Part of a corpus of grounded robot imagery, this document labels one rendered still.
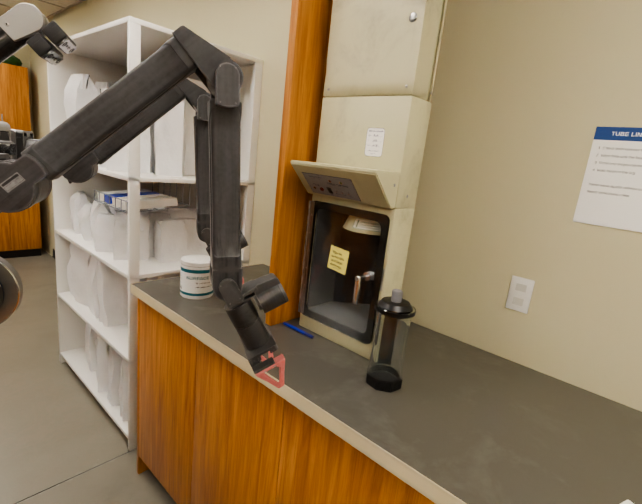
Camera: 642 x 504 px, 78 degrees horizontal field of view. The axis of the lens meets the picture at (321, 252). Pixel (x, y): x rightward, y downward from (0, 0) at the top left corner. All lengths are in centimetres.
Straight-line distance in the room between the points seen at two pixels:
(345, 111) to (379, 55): 18
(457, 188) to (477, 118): 24
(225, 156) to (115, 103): 19
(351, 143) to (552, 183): 63
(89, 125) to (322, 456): 90
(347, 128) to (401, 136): 19
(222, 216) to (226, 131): 15
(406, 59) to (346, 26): 24
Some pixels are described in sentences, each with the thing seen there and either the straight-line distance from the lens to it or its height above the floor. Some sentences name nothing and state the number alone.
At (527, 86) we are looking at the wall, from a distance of 150.
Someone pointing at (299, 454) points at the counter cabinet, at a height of 74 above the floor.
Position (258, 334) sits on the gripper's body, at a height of 115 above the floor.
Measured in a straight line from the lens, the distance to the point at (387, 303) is 105.
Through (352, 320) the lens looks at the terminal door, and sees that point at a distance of 126.
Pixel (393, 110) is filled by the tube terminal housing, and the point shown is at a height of 167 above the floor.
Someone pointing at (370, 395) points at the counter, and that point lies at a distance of 111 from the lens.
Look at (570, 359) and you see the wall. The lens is 150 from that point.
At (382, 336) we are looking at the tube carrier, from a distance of 107.
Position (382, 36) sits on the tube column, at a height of 186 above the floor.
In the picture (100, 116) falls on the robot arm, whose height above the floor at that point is 155.
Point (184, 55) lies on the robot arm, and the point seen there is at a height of 166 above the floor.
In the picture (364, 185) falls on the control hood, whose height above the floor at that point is 147.
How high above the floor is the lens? 152
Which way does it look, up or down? 13 degrees down
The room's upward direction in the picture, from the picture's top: 6 degrees clockwise
